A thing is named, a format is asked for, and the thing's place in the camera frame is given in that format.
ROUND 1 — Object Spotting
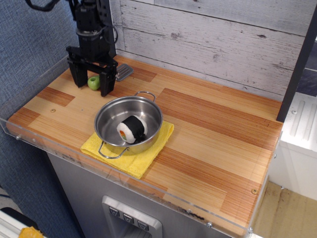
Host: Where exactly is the yellow cloth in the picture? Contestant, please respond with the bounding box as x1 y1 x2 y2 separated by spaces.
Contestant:
80 121 174 179

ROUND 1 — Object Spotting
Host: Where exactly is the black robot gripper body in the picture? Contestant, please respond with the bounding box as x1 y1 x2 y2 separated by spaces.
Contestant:
66 31 118 73

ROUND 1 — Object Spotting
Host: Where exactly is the clear acrylic table guard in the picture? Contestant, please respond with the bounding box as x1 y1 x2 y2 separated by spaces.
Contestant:
0 34 283 235

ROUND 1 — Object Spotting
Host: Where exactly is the black vertical post right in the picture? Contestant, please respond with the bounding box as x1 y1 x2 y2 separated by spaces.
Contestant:
276 6 317 122

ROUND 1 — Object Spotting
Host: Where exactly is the yellow black object bottom left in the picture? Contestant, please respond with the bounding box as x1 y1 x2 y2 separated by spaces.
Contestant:
0 207 46 238

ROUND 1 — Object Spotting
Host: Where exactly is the stainless steel pot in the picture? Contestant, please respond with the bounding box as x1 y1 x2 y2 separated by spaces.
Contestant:
94 91 163 159

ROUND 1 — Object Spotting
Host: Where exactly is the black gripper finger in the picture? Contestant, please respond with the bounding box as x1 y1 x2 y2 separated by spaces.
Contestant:
68 60 87 88
100 72 116 97

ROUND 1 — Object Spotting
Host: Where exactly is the white appliance at right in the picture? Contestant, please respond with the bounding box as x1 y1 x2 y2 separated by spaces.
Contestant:
268 93 317 200

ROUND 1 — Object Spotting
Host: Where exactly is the green handled grey spatula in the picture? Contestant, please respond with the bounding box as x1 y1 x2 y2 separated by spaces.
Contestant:
87 63 134 91

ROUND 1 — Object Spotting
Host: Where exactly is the toy sushi roll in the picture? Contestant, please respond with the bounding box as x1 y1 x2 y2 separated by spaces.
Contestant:
116 115 148 144

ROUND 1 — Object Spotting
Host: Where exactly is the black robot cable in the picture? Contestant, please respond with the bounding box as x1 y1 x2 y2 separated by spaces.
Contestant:
24 0 61 12

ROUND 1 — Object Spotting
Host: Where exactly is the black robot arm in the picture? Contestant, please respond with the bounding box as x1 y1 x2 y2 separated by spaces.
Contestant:
66 0 118 97

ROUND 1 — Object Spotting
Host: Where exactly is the grey cabinet with dispenser panel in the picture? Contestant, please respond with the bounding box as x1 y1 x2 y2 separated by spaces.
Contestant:
49 154 227 238

